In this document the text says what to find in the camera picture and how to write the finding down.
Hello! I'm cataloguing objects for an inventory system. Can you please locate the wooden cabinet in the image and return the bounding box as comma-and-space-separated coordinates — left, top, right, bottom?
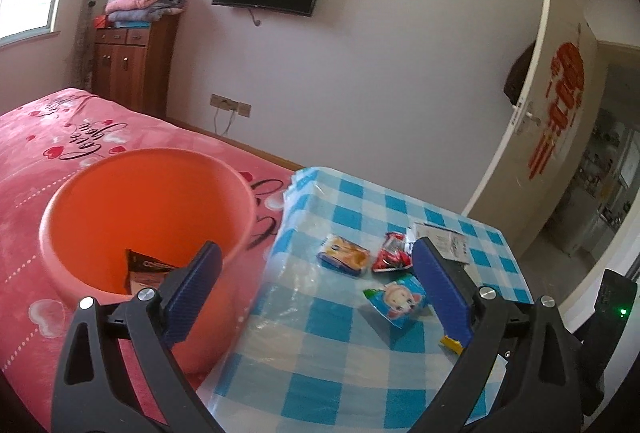
92, 16, 180, 119

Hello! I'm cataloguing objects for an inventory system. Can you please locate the blue checked tablecloth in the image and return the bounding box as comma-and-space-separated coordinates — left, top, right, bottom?
197, 166, 533, 433

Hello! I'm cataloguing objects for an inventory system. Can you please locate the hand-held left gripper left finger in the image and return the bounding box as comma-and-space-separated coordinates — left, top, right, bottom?
50, 240, 226, 433

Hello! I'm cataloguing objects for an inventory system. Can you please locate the wall socket strip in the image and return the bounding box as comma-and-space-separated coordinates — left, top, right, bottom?
210, 93, 252, 118

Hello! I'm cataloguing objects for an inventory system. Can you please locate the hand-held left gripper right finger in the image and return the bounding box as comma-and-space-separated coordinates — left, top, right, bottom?
410, 235, 583, 433

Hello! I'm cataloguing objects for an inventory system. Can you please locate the brown coffee mix packet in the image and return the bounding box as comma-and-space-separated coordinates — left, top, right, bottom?
122, 248, 181, 296

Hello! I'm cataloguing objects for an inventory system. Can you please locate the pink printed blanket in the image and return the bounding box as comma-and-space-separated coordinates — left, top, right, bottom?
0, 87, 296, 433

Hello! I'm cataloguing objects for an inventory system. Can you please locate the red knot door decoration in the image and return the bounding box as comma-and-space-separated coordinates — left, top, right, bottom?
527, 40, 586, 179

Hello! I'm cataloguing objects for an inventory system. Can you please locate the white door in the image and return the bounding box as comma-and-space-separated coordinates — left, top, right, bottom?
460, 0, 598, 259

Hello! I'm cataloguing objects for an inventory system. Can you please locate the blue mouse snack packet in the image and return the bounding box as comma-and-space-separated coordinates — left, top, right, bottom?
362, 274, 431, 330

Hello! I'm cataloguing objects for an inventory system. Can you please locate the white power cable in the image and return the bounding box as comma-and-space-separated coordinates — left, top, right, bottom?
215, 108, 236, 136

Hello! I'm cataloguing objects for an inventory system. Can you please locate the dark hanging bag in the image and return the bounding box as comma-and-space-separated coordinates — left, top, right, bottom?
502, 40, 536, 106

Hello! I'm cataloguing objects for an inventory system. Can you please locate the yellow biscuit packet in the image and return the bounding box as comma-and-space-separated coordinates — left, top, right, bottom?
316, 234, 372, 276

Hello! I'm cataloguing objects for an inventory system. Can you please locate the orange plastic bucket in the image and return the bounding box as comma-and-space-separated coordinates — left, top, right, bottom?
39, 148, 258, 376

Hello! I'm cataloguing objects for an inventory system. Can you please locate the white printed wrapper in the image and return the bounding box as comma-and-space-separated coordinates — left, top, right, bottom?
406, 220, 471, 266

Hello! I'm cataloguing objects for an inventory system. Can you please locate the red snack packet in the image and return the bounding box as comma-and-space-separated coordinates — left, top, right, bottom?
371, 231, 418, 274

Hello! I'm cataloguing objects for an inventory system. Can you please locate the metal door handle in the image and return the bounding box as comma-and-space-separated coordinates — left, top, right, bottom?
512, 100, 541, 136

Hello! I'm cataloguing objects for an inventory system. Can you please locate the pile of folded blankets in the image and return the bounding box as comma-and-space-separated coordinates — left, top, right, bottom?
95, 0, 188, 28

